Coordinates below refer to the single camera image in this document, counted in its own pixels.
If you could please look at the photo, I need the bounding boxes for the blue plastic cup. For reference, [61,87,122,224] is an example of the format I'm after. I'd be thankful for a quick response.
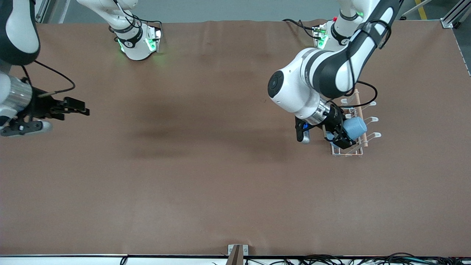
[326,117,368,143]

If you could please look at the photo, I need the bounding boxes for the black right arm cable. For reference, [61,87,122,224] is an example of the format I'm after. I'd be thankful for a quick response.
[21,60,76,97]

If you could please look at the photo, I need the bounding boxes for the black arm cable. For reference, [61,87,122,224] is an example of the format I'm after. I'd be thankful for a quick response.
[21,60,76,97]
[346,18,391,108]

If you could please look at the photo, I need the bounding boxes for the white wire cup holder rack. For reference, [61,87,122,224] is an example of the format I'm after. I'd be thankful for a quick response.
[329,88,382,158]

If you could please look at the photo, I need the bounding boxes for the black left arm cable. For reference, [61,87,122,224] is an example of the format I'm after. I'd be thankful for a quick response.
[346,18,391,108]

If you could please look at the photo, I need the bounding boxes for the aluminium frame profile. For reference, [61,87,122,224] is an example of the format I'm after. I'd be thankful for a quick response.
[441,0,471,29]
[34,0,50,23]

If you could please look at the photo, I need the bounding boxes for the black base cable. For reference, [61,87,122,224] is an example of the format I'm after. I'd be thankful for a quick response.
[108,0,163,42]
[282,18,319,39]

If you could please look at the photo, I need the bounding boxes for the black cable bundle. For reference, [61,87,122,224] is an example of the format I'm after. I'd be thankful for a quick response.
[243,252,471,265]

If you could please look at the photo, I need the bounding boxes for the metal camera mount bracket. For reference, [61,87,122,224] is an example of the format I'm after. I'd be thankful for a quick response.
[226,244,249,265]

